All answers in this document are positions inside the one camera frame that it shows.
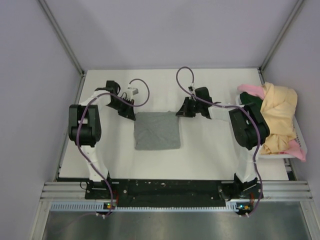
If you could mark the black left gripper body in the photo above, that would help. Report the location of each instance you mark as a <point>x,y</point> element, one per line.
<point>119,105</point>

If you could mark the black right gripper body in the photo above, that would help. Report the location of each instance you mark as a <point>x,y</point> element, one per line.
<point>196,106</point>

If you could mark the grey t shirt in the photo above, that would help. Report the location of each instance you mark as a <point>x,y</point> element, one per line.
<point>156,131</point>

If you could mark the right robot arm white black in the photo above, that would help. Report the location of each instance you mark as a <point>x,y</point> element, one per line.
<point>247,125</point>

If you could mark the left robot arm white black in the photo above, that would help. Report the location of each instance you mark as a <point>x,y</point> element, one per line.
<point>85,124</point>

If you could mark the dark green t shirt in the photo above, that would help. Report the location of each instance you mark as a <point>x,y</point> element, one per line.
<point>246,99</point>

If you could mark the yellow t shirt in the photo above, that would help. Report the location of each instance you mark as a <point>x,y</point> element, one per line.
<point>278,110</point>

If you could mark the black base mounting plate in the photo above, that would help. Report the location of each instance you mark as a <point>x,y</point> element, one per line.
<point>159,193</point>

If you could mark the pink t shirt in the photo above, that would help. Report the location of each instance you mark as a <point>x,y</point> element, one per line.
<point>252,90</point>

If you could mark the white laundry basket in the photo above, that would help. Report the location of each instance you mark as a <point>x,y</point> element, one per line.
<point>297,147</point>

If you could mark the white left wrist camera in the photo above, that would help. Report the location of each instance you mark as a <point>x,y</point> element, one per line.
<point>131,92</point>

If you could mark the left aluminium corner post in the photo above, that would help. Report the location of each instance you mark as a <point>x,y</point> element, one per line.
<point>60,35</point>

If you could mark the aluminium corner post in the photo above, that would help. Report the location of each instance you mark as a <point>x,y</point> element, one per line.
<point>294,13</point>
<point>60,35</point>

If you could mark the right aluminium corner post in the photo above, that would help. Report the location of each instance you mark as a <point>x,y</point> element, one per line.
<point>294,13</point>

